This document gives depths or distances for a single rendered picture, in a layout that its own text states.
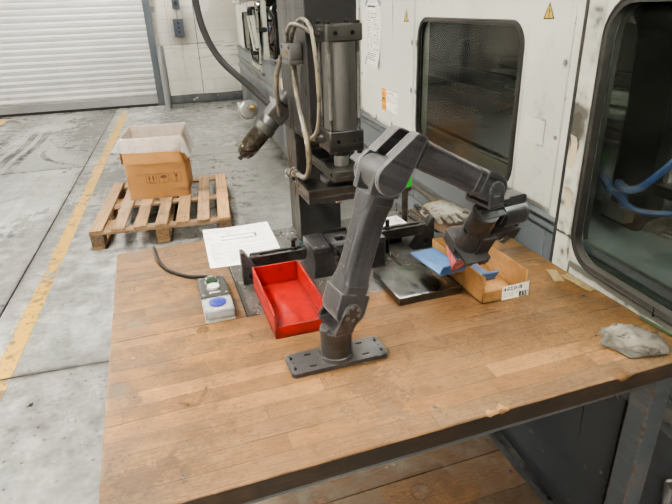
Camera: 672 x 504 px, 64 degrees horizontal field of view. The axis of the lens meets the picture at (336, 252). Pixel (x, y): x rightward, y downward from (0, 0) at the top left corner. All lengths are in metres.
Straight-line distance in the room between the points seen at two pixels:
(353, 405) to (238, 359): 0.27
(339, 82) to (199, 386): 0.73
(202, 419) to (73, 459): 1.46
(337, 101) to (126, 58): 9.26
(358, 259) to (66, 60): 9.79
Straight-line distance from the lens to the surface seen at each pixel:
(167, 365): 1.17
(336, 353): 1.07
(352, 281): 1.01
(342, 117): 1.32
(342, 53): 1.31
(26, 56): 10.72
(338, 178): 1.33
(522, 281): 1.37
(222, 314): 1.27
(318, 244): 1.41
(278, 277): 1.40
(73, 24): 10.55
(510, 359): 1.15
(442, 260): 1.37
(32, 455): 2.54
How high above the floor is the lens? 1.55
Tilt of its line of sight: 25 degrees down
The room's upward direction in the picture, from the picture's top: 2 degrees counter-clockwise
